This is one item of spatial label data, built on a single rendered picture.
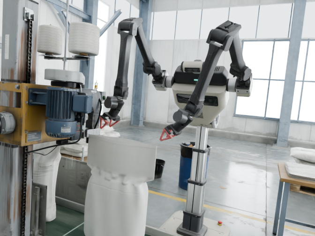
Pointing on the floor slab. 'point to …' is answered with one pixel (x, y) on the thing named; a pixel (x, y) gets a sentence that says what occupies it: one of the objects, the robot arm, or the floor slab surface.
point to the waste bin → (185, 158)
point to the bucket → (159, 168)
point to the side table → (284, 177)
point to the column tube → (21, 45)
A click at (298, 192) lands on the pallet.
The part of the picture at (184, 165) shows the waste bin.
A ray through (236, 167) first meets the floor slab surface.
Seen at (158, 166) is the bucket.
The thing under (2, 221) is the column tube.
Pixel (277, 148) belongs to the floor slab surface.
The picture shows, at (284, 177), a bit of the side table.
